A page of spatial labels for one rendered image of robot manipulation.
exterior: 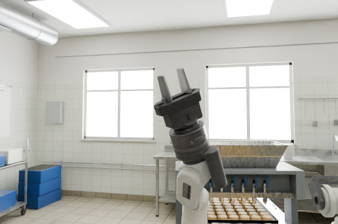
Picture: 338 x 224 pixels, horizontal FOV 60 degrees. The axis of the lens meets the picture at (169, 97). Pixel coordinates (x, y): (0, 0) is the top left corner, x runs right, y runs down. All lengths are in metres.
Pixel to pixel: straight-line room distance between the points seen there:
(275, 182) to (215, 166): 1.21
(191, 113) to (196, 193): 0.19
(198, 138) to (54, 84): 5.51
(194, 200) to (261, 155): 1.11
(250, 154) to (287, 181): 0.28
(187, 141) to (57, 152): 5.44
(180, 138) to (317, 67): 4.59
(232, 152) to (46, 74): 4.94
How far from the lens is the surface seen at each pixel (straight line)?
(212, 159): 0.70
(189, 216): 0.83
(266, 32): 5.18
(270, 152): 1.81
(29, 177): 5.36
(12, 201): 5.04
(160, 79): 0.66
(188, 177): 0.70
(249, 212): 1.89
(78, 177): 5.87
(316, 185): 0.69
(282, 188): 1.91
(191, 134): 0.67
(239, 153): 1.77
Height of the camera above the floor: 1.49
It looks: 4 degrees up
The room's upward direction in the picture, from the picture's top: straight up
